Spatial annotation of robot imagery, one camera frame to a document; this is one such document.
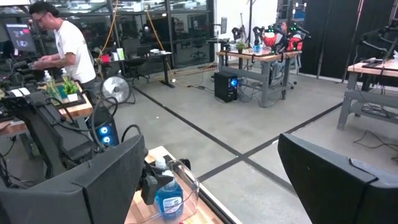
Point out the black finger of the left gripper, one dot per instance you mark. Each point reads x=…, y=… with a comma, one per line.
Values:
x=149, y=190
x=185, y=164

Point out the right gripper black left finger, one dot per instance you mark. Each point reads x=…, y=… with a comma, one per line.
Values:
x=77, y=199

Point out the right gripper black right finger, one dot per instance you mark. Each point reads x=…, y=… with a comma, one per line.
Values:
x=342, y=193

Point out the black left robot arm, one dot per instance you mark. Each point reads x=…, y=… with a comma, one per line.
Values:
x=46, y=130

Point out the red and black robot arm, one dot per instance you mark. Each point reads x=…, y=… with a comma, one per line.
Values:
x=270, y=40
x=295, y=43

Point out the narrow clear plastic bin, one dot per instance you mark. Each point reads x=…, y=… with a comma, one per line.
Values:
x=191, y=186

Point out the black computer tower blue lights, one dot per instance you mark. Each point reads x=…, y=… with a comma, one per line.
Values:
x=105, y=133
x=224, y=87

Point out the black tray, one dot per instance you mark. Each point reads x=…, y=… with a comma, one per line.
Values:
x=79, y=102

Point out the round floor fan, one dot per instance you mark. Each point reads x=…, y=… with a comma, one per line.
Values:
x=115, y=88

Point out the small plant in white pot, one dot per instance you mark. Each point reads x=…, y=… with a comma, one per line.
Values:
x=72, y=97

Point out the black desk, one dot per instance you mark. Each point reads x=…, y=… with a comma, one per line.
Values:
x=149, y=56

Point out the green soap bottle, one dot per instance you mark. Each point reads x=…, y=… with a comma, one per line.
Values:
x=65, y=78
x=51, y=87

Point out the green and white box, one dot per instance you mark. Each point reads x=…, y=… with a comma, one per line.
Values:
x=120, y=54

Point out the red box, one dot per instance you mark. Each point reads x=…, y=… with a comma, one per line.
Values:
x=105, y=59

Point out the small potted plant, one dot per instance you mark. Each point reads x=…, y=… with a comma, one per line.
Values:
x=240, y=46

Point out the small blue bottle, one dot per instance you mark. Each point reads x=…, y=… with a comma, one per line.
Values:
x=257, y=48

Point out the small monitor on stand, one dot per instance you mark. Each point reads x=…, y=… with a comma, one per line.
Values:
x=224, y=25

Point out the person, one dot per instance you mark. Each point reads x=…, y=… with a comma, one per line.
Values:
x=73, y=46
x=283, y=28

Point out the black curtain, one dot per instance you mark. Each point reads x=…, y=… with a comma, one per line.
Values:
x=329, y=37

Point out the computer monitor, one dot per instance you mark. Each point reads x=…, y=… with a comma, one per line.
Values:
x=20, y=37

